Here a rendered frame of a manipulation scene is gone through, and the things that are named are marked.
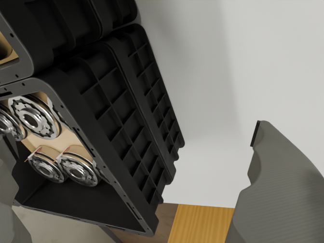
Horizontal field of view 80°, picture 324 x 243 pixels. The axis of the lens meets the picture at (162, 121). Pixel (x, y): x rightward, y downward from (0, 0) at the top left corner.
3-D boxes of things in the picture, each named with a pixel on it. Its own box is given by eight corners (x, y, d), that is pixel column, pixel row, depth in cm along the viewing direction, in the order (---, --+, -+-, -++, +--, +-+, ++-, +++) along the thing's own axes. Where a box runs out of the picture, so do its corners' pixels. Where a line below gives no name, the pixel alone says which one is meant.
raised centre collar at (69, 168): (77, 163, 40) (75, 166, 40) (91, 179, 43) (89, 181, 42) (63, 165, 43) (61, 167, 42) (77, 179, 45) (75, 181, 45)
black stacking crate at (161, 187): (112, 36, 26) (47, 73, 18) (176, 179, 41) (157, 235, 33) (-24, 83, 44) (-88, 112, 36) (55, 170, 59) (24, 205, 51)
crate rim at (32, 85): (61, 63, 19) (42, 74, 17) (162, 225, 34) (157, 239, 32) (-77, 106, 37) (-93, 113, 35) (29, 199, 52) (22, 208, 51)
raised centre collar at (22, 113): (33, 107, 33) (30, 109, 33) (50, 129, 36) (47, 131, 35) (16, 108, 35) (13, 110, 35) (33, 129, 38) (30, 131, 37)
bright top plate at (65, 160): (78, 152, 38) (76, 154, 38) (107, 184, 43) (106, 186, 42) (50, 155, 43) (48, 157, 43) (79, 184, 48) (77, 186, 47)
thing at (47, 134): (35, 90, 31) (33, 92, 30) (69, 138, 36) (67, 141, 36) (0, 95, 35) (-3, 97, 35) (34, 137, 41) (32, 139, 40)
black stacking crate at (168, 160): (144, 17, 34) (108, 37, 25) (188, 144, 49) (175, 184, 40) (17, 64, 52) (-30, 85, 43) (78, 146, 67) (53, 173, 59)
